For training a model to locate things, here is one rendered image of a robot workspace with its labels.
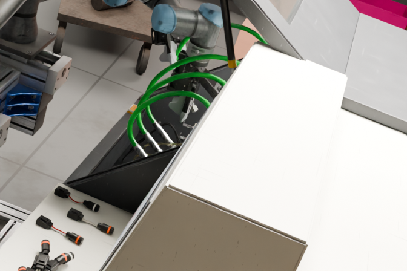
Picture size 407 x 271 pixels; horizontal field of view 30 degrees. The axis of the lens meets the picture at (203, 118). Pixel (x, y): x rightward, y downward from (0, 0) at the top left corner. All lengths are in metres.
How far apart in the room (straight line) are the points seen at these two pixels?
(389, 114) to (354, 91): 0.10
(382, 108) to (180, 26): 0.61
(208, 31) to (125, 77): 2.87
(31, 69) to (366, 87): 1.20
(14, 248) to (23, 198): 1.81
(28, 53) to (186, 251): 1.48
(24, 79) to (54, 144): 1.46
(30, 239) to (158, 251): 0.72
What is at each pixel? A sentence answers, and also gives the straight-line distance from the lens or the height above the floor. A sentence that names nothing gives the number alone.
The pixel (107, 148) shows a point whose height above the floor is 0.95.
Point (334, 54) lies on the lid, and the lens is 1.92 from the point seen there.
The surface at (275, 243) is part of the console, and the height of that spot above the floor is 1.53.
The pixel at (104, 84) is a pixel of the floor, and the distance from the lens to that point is 4.75.
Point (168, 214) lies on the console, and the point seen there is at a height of 1.50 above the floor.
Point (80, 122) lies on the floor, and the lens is 4.29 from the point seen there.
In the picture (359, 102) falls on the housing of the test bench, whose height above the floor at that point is 1.50.
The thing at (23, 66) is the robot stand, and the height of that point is 0.97.
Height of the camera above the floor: 2.14
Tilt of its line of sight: 27 degrees down
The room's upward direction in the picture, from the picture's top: 19 degrees clockwise
